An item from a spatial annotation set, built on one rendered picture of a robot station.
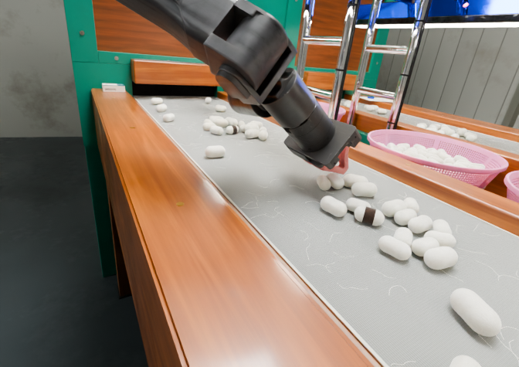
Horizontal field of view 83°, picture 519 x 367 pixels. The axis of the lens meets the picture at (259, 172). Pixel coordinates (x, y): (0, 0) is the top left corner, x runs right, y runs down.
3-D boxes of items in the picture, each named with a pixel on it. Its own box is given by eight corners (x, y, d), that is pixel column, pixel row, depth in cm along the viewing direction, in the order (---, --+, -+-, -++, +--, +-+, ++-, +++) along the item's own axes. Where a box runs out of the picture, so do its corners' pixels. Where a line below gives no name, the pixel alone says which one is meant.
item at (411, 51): (387, 157, 85) (438, -25, 68) (338, 137, 100) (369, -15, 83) (425, 151, 94) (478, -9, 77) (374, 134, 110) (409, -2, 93)
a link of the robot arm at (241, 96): (225, 73, 29) (271, 10, 31) (179, 75, 38) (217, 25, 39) (287, 143, 37) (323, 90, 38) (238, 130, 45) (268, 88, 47)
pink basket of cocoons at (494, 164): (486, 233, 50) (510, 183, 46) (340, 181, 64) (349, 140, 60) (490, 188, 69) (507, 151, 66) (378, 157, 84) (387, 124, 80)
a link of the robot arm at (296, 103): (273, 99, 32) (300, 59, 33) (239, 96, 37) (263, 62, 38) (305, 136, 36) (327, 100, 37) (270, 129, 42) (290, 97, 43)
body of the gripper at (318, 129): (313, 117, 47) (289, 86, 43) (362, 135, 39) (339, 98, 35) (288, 149, 47) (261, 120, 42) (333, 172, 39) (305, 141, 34)
